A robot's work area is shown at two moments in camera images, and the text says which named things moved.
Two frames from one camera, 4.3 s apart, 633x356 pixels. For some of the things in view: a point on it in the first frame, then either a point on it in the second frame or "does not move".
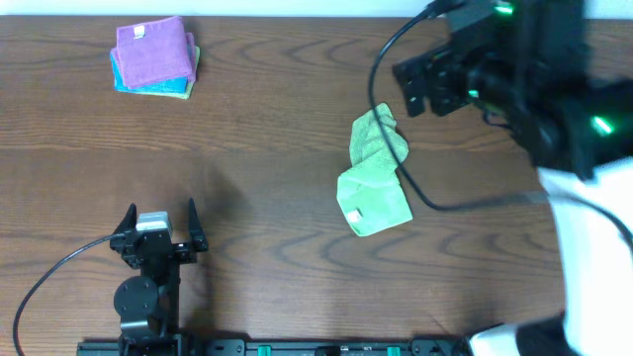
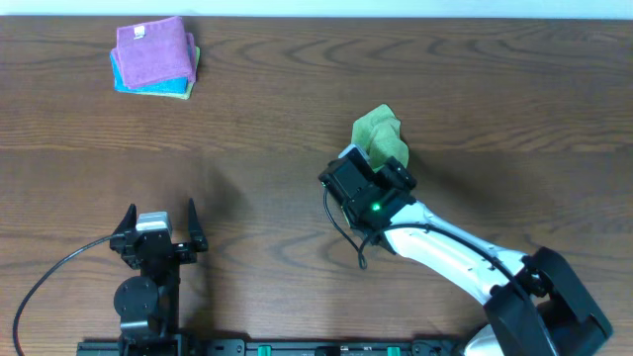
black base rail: x=295 y=347 does not move
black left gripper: x=158 y=244 does not move
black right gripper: x=436 y=68 to x=396 y=177
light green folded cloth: x=189 y=86 does not move
